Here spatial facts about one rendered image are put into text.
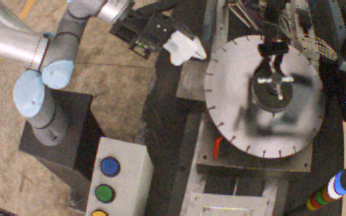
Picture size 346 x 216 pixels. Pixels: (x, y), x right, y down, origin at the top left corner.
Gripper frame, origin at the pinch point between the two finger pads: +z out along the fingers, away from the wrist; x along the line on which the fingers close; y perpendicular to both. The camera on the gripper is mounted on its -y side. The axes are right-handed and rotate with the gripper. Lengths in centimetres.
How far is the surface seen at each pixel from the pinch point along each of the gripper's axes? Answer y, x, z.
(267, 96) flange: 3.3, 6.9, 15.9
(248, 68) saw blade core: -2.8, 2.5, 11.2
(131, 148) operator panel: 22.3, -12.0, -1.1
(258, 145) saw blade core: 14.5, 6.7, 17.5
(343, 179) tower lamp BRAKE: 24.5, 33.7, 20.5
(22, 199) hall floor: 60, -132, -19
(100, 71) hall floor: -37, -123, -7
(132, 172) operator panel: 27.5, -10.7, 0.9
